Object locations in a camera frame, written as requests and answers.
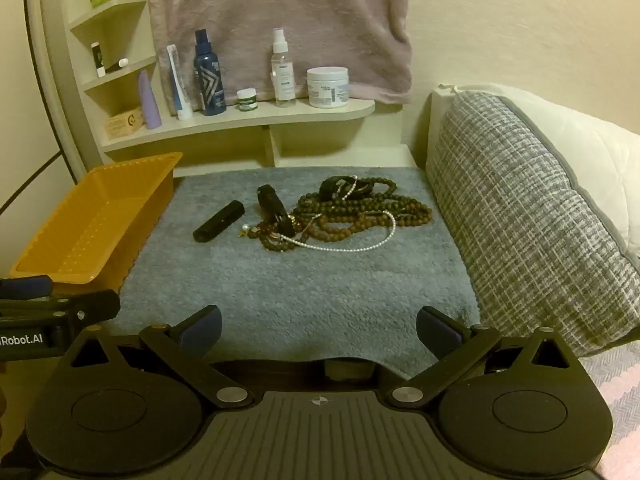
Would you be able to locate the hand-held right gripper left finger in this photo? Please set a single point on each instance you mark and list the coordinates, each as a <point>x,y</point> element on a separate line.
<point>202,331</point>

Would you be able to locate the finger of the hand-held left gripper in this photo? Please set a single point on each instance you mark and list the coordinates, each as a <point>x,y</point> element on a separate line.
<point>95,305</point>
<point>25,288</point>

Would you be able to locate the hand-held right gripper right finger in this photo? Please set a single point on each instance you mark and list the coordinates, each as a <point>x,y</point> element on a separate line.
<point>437,332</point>

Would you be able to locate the orange plastic tray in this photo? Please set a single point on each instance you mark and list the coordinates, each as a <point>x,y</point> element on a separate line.
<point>95,220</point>

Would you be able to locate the black cylinder case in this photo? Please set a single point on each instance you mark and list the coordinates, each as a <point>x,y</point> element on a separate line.
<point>218,221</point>

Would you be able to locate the grey fluffy mat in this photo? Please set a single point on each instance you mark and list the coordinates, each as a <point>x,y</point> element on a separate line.
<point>300,290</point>

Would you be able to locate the grey checked cushion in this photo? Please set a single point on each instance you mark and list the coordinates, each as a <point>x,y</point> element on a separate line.
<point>520,220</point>

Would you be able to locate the small cardboard box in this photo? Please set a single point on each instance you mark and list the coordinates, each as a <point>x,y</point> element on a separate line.
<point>125,124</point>

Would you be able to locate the pink white patterned blanket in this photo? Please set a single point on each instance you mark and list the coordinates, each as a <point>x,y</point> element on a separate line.
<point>620,410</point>

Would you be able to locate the cream wooden shelf unit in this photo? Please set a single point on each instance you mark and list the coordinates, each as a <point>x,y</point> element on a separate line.
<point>225,127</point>

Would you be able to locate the purple tube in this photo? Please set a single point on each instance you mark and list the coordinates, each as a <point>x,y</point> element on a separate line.
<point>150,102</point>

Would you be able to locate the white quilted pillow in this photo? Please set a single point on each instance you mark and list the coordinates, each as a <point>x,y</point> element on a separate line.
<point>590,160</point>

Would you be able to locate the blue white tube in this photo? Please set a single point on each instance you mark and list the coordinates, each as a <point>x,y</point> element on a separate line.
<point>179,90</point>

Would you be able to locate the small green jar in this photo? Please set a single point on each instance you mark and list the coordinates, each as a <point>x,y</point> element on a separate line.
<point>247,101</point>

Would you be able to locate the lying black white stick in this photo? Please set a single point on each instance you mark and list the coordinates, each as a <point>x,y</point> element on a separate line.
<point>116,65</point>

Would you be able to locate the standing black white stick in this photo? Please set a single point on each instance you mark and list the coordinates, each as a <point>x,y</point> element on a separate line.
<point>98,57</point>

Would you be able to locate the dark blue bottle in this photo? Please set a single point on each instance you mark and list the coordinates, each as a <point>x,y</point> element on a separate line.
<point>209,82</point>

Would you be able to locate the clear spray bottle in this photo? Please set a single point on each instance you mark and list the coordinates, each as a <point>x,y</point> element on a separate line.
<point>283,77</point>

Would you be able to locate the white cream jar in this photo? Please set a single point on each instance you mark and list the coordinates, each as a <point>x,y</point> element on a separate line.
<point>327,89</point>

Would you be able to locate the pink hanging towel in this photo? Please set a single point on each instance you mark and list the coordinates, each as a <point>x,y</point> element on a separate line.
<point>280,15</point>

